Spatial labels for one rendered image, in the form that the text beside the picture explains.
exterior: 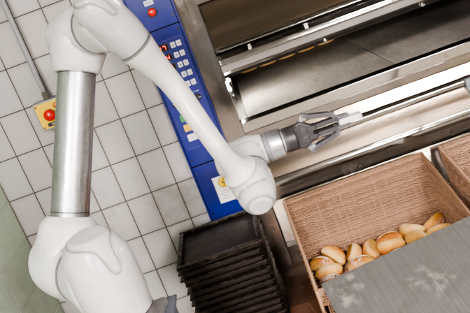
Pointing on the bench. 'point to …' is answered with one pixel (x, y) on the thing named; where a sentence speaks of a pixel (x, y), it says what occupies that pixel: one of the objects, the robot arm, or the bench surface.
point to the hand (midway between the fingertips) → (349, 117)
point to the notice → (224, 193)
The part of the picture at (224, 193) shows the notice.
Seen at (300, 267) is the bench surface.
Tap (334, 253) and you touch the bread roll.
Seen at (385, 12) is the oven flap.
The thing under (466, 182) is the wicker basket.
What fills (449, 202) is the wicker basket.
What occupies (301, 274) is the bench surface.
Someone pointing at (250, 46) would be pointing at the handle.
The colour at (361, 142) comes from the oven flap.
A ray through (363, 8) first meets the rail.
